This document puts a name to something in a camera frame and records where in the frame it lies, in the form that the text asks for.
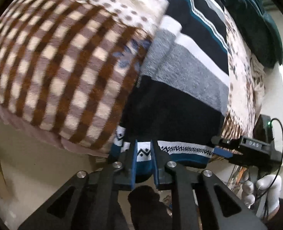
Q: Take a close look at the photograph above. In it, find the striped navy knit sweater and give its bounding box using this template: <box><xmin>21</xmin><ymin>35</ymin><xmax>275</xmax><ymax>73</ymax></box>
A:
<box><xmin>109</xmin><ymin>0</ymin><xmax>230</xmax><ymax>183</ymax></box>

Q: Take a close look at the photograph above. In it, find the white gloved right hand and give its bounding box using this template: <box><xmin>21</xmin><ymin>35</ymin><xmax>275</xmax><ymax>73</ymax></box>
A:
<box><xmin>241</xmin><ymin>172</ymin><xmax>282</xmax><ymax>214</ymax></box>

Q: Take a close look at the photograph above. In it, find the beige crumpled cloth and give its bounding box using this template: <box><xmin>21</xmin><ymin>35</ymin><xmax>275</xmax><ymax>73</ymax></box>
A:
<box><xmin>250</xmin><ymin>54</ymin><xmax>266</xmax><ymax>120</ymax></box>

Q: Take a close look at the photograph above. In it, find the dark teal plush blanket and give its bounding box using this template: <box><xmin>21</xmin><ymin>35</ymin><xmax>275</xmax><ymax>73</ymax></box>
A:
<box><xmin>221</xmin><ymin>0</ymin><xmax>283</xmax><ymax>69</ymax></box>

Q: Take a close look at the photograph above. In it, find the black cable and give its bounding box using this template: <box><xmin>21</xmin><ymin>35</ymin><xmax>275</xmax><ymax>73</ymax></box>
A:
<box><xmin>254</xmin><ymin>117</ymin><xmax>283</xmax><ymax>219</ymax></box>

